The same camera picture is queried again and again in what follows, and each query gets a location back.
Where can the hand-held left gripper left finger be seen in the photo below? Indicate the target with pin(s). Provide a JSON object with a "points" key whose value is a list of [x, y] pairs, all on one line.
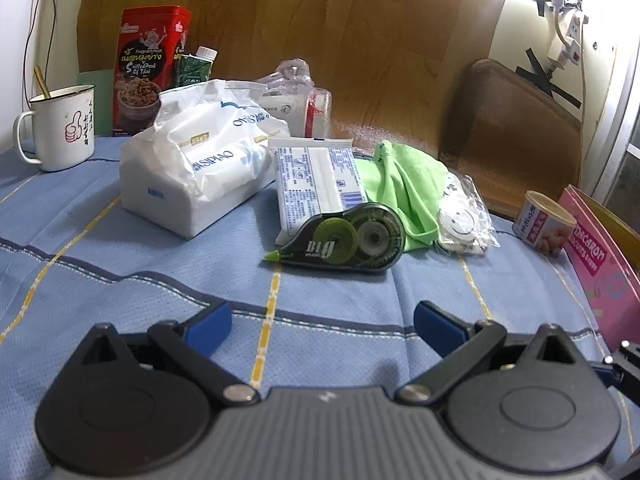
{"points": [[207, 322]]}

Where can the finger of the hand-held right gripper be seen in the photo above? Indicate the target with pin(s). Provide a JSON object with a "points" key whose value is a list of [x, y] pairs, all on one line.
{"points": [[625, 360]]}

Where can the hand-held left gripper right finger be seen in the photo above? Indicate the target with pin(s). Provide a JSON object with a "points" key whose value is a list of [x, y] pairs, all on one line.
{"points": [[440, 322]]}

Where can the green cloth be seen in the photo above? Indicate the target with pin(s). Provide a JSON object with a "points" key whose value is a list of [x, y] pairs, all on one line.
{"points": [[400, 185]]}

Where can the white tissue pack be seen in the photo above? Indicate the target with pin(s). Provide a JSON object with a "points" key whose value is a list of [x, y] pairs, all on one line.
{"points": [[200, 160]]}

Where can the blue white wipes packet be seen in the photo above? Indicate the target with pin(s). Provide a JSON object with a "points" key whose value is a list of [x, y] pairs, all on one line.
{"points": [[310, 180]]}

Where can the blue checked tablecloth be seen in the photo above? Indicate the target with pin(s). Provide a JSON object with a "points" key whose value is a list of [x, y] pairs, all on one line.
{"points": [[150, 280]]}

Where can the pink biscuit box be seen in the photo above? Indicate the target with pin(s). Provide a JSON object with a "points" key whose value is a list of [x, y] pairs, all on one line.
{"points": [[595, 270]]}

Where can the clear bag with smiley item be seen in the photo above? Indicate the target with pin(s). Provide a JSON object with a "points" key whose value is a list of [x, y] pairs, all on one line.
{"points": [[460, 222]]}

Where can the green black correction tape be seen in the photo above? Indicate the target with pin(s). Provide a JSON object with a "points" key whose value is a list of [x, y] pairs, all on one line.
{"points": [[350, 240]]}

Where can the small food can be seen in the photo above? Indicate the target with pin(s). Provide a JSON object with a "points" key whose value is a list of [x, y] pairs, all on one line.
{"points": [[540, 225]]}

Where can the brown chair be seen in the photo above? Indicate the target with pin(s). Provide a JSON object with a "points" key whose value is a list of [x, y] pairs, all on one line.
{"points": [[510, 135]]}

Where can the clear plastic bagged bottle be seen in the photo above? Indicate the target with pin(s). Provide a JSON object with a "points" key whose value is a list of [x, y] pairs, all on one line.
{"points": [[295, 105]]}

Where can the pale green card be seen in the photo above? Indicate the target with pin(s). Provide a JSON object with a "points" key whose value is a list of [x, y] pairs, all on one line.
{"points": [[105, 105]]}

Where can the white enamel mug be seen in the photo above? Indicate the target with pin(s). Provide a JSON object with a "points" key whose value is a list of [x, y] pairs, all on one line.
{"points": [[60, 130]]}

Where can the green drink carton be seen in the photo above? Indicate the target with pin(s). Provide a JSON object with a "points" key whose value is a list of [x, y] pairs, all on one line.
{"points": [[192, 70]]}

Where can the black tape cross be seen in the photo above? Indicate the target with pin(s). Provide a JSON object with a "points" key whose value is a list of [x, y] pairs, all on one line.
{"points": [[550, 80]]}

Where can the red tin box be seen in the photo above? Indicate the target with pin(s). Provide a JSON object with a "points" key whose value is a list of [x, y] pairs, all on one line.
{"points": [[145, 60]]}

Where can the brass spoon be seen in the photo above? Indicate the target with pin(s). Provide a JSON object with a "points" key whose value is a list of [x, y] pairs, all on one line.
{"points": [[42, 82]]}

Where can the wood grain sheet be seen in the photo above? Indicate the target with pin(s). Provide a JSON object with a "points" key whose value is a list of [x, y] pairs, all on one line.
{"points": [[350, 35]]}

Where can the white power strip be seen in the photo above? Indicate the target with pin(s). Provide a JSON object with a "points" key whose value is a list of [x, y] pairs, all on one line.
{"points": [[572, 35]]}

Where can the metal window frame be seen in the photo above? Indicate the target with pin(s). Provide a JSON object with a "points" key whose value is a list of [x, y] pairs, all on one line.
{"points": [[620, 145]]}

